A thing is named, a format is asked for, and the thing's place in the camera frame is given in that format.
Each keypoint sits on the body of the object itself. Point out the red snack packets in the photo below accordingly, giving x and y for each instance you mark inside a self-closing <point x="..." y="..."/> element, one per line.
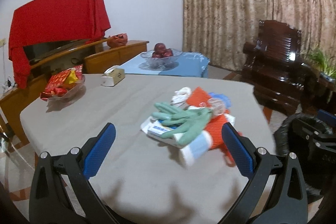
<point x="63" y="82"/>

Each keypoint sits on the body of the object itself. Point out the glass fruit bowl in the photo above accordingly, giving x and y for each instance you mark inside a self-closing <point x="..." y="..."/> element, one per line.
<point x="162" y="64"/>

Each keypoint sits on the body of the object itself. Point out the green rubber glove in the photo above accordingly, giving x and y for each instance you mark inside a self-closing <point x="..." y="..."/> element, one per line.
<point x="190" y="122"/>

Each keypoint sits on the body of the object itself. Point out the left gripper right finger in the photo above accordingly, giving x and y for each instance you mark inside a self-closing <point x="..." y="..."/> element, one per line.
<point x="287" y="200"/>

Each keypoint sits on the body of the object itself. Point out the red ornament on cabinet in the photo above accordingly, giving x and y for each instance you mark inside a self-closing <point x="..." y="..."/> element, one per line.
<point x="117" y="40"/>

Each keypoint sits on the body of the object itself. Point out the crumpled white tissue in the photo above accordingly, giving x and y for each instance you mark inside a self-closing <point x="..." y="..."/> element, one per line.
<point x="180" y="96"/>

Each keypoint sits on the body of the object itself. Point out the blue tablecloth side table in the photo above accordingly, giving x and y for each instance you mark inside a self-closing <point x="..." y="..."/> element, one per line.
<point x="188" y="64"/>

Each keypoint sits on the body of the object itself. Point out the red apples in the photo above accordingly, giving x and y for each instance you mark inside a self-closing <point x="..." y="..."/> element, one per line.
<point x="160" y="51"/>

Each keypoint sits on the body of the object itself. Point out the dark wooden armchair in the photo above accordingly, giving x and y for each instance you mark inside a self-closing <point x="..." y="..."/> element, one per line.
<point x="275" y="67"/>

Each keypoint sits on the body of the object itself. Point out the black trash bin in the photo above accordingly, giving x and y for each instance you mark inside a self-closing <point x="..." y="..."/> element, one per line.
<point x="318" y="175"/>

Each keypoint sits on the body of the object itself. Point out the beige patterned curtain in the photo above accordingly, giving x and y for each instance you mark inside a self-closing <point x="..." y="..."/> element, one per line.
<point x="219" y="28"/>

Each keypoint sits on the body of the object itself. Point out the television under red cloth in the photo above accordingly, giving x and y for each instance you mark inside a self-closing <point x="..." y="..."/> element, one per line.
<point x="38" y="52"/>

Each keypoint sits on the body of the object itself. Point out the blue plastic bag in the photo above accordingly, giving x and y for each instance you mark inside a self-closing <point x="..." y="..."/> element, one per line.
<point x="223" y="98"/>

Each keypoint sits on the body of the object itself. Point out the white blue medicine box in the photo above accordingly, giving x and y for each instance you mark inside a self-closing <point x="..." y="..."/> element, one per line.
<point x="153" y="129"/>

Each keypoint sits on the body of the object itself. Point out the tissue box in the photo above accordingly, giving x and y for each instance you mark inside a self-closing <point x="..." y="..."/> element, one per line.
<point x="112" y="76"/>

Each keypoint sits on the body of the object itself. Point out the red cloth cover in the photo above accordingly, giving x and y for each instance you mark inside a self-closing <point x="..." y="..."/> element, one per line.
<point x="44" y="21"/>

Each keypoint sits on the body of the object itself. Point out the white squeeze tube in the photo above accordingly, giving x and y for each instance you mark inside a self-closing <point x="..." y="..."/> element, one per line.
<point x="216" y="105"/>

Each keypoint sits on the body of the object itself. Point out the white blue striped box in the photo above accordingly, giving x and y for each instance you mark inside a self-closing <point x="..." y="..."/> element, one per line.
<point x="194" y="150"/>

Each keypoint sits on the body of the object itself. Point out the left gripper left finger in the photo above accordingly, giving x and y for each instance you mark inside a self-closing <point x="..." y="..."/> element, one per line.
<point x="49" y="201"/>

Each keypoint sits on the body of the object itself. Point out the potted green plant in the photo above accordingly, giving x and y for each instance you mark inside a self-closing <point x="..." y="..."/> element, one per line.
<point x="323" y="61"/>

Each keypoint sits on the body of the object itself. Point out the orange foam fruit net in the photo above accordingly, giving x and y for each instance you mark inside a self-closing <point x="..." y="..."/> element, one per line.
<point x="214" y="128"/>

